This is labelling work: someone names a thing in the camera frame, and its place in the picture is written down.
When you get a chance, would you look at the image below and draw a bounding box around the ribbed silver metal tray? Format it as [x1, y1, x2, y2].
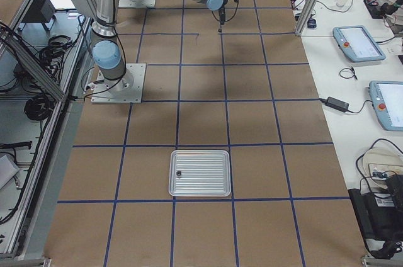
[168, 150, 231, 197]

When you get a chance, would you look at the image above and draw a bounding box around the blue patterned small box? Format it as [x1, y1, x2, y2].
[307, 18, 317, 29]

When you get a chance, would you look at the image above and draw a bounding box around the blue teach pendant far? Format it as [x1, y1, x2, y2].
[332, 25, 386, 62]

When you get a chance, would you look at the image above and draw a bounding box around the blue teach pendant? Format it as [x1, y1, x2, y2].
[332, 25, 386, 62]
[368, 81, 402, 132]

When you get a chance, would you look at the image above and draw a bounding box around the black power brick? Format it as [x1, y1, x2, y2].
[319, 96, 349, 113]

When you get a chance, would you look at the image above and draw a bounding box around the blue teach pendant near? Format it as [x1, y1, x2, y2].
[368, 81, 402, 132]

